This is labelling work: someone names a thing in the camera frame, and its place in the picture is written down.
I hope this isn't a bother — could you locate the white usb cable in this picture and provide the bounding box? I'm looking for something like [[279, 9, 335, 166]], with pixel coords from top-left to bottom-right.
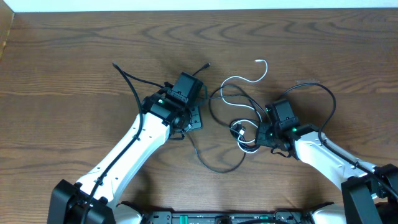
[[220, 58, 269, 154]]

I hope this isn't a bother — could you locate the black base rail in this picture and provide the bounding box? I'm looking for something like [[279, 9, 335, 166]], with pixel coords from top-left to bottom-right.
[[114, 202, 346, 224]]

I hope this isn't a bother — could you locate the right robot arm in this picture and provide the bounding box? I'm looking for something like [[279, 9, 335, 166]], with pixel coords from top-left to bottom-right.
[[255, 123, 397, 223]]

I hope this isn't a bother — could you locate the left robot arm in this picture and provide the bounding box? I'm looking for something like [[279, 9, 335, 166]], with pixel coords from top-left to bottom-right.
[[47, 90, 200, 223]]

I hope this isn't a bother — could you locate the brown cardboard panel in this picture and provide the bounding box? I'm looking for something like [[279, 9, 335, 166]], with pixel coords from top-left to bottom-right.
[[0, 0, 15, 58]]

